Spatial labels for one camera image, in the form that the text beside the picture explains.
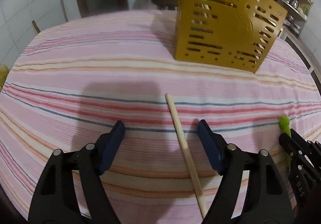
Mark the pink striped tablecloth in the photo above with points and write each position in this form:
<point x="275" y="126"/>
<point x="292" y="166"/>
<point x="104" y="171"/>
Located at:
<point x="74" y="81"/>

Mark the green frog-handled utensil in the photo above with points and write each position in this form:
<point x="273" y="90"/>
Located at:
<point x="284" y="124"/>

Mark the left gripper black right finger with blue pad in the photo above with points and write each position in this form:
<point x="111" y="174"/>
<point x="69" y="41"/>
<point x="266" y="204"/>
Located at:
<point x="266" y="199"/>

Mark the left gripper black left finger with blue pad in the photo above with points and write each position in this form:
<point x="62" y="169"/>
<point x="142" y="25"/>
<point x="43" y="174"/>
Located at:
<point x="54" y="199"/>

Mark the yellow plastic bag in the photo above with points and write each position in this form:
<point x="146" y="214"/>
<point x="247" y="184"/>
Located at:
<point x="4" y="71"/>

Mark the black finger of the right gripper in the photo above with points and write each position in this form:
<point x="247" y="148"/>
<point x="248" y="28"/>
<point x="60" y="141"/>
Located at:
<point x="304" y="174"/>

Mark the yellow perforated utensil holder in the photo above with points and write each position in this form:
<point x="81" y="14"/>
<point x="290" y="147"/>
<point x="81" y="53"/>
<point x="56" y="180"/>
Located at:
<point x="230" y="33"/>

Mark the wooden stick against wall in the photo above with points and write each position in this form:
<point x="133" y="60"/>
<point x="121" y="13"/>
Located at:
<point x="64" y="10"/>

